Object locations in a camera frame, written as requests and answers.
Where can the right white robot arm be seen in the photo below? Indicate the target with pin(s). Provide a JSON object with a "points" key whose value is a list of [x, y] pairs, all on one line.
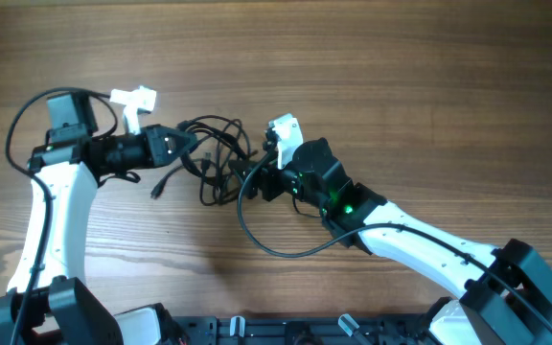
{"points": [[498, 295]]}

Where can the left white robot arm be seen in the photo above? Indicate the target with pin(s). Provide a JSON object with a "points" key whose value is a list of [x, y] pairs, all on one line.
{"points": [[93, 137]]}

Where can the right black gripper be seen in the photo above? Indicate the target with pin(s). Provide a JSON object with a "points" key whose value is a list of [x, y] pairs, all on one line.
{"points": [[272, 188]]}

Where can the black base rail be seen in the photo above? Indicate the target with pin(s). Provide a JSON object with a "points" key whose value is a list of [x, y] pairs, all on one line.
{"points": [[382, 330]]}

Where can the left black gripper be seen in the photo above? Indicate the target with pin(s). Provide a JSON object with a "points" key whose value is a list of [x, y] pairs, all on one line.
{"points": [[151, 138]]}

